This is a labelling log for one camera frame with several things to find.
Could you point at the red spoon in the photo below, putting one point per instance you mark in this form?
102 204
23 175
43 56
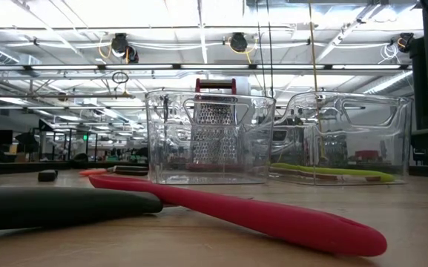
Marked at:
273 220

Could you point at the light green spoon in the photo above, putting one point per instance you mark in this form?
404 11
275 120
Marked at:
347 172

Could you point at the red metal box grater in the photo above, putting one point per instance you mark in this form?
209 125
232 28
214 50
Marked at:
215 84

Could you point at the clear plastic bin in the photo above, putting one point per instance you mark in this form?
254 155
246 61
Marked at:
161 148
310 122

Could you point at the white box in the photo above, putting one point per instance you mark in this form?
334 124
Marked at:
243 87

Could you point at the long ceiling light strip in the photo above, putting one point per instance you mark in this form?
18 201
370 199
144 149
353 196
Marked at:
139 66

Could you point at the red background box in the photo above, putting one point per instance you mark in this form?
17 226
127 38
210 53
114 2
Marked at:
365 155

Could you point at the background robot workstation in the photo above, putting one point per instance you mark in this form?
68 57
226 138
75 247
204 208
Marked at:
43 126

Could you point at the small black block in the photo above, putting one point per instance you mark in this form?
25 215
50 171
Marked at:
47 175

